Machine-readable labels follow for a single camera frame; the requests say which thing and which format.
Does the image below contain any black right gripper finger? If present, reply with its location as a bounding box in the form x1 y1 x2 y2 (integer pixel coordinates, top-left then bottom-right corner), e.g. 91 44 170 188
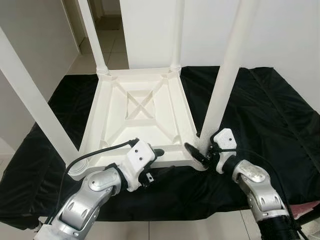
183 142 212 167

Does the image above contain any white plastic table top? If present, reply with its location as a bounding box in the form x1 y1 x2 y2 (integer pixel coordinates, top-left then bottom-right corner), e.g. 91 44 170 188
66 66 207 182

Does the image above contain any pink fabric slipper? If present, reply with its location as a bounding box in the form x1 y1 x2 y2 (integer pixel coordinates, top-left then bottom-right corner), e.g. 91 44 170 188
289 201 320 217

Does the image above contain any brown door mat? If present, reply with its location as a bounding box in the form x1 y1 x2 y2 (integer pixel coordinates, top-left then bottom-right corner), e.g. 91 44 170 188
100 15 124 31

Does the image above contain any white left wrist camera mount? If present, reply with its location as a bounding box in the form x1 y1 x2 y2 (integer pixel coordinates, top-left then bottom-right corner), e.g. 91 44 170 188
119 139 158 193

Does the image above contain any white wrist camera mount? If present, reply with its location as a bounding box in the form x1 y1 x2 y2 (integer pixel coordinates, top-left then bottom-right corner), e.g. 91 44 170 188
209 128 239 174
119 139 158 193

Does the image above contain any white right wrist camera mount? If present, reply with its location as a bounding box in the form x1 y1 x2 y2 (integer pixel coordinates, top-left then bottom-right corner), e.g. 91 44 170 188
209 128 239 174

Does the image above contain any white door frame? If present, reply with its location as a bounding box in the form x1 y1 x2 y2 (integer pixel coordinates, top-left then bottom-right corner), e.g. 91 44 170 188
85 0 107 36

